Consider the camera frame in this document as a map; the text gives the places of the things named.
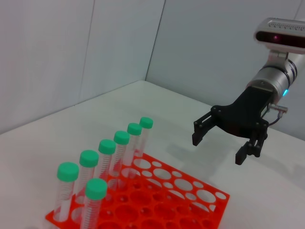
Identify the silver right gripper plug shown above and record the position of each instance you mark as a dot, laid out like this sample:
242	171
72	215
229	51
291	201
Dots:
277	108

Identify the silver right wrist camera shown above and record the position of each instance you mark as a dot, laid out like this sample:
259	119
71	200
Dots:
281	35

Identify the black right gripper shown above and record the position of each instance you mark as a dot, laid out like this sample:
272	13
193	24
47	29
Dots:
245	114

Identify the clear test tube green cap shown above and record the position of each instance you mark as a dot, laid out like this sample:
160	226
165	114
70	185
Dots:
146	122
134	129
107	147
121	138
96	189
68	172
89	158

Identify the orange plastic test tube rack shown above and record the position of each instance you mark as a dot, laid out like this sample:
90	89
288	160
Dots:
152	205

